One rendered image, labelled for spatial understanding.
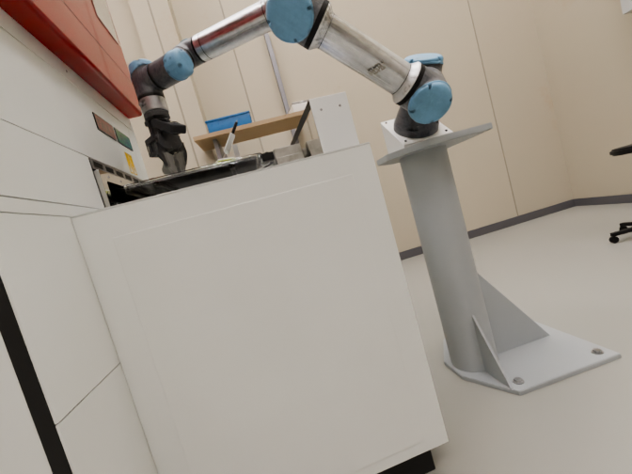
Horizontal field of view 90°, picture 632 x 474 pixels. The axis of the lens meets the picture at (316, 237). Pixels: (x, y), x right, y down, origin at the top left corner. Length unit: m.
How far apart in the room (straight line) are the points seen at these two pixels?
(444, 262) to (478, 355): 0.34
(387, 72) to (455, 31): 3.13
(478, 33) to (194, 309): 3.90
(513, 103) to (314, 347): 3.71
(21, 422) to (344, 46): 0.93
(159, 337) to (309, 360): 0.31
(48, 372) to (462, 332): 1.10
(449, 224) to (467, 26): 3.19
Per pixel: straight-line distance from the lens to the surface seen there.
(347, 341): 0.75
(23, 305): 0.59
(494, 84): 4.07
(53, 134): 0.84
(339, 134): 0.80
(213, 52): 1.15
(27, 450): 0.64
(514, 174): 4.00
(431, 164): 1.13
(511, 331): 1.42
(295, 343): 0.73
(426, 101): 0.96
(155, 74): 1.10
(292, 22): 0.90
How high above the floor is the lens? 0.70
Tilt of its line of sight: 4 degrees down
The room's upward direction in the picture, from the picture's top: 16 degrees counter-clockwise
